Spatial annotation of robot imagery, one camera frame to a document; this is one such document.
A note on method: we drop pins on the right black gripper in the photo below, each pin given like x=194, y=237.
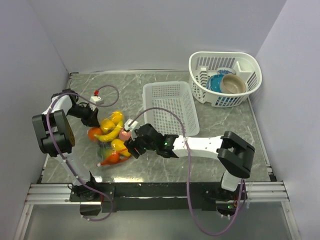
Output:
x=131, y=144

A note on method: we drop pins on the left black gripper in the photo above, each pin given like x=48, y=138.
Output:
x=92, y=119

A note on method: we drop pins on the clear zip top bag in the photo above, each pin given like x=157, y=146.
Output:
x=108, y=145

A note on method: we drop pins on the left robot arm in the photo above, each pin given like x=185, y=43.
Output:
x=55, y=137

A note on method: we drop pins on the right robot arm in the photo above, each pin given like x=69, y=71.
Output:
x=234, y=153

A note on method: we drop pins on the fake pink peach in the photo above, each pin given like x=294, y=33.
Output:
x=124, y=135

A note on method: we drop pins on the fake yellow banana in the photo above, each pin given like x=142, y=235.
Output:
x=112, y=135

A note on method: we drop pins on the fake yellow lemon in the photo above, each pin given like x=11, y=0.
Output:
x=116, y=117

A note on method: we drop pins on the fake green orange mango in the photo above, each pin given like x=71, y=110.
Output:
x=109, y=156

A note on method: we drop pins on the white rectangular perforated basket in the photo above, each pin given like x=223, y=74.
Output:
x=176, y=97

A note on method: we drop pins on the white round dish rack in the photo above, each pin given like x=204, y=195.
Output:
x=203, y=64

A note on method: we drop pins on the beige bowl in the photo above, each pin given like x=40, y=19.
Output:
x=232, y=84

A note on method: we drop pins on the blue white patterned plate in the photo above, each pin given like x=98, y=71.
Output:
x=225, y=71

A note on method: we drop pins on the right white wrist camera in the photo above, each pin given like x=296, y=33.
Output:
x=131, y=125

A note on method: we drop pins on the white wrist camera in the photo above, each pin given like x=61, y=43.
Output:
x=95, y=101
x=131, y=125

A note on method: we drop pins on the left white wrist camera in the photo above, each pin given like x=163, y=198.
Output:
x=95, y=101

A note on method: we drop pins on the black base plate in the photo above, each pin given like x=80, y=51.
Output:
x=133, y=196

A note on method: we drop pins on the aluminium rail frame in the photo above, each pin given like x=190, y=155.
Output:
x=52, y=188

